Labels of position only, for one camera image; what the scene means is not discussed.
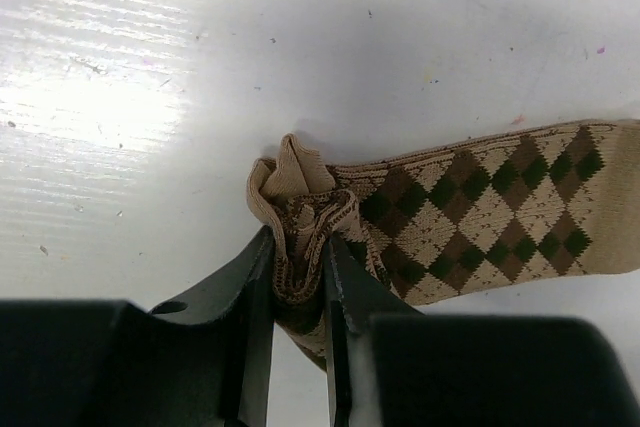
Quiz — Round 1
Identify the beige argyle sock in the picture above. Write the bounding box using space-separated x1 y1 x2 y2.
247 120 639 367

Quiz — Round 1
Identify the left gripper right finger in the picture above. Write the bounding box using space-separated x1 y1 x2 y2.
322 236 639 426

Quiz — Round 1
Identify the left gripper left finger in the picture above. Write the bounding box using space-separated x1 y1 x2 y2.
1 228 274 426

